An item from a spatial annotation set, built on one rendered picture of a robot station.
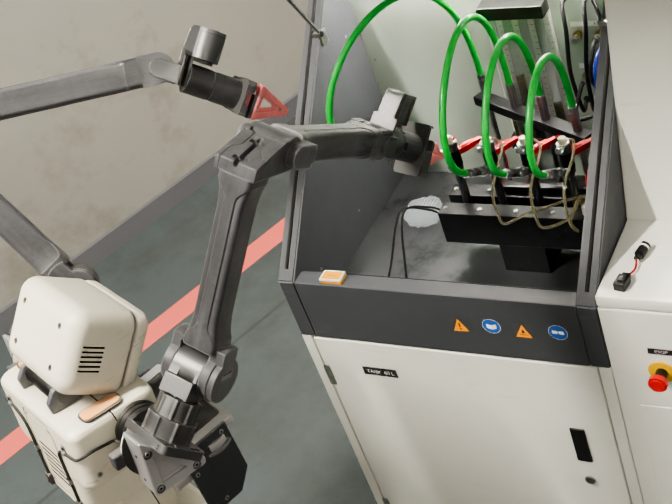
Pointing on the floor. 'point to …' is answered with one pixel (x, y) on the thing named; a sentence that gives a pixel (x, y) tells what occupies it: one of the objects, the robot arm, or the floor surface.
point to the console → (652, 162)
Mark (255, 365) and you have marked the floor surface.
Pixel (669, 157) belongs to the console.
